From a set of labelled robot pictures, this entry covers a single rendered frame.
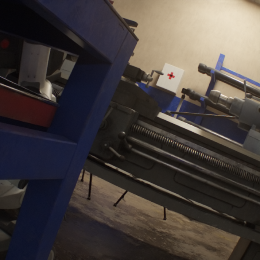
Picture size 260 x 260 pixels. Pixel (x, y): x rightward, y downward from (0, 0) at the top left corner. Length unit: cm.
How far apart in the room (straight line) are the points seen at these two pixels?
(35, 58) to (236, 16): 496
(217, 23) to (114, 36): 523
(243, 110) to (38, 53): 152
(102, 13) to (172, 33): 525
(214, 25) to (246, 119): 358
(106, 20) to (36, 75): 58
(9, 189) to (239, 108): 148
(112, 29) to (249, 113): 181
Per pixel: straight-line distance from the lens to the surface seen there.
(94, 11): 45
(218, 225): 193
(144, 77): 217
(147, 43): 572
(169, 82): 537
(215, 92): 231
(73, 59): 259
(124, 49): 58
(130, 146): 205
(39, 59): 103
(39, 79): 105
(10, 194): 136
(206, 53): 556
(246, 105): 226
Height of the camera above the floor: 73
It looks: level
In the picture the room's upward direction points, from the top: 23 degrees clockwise
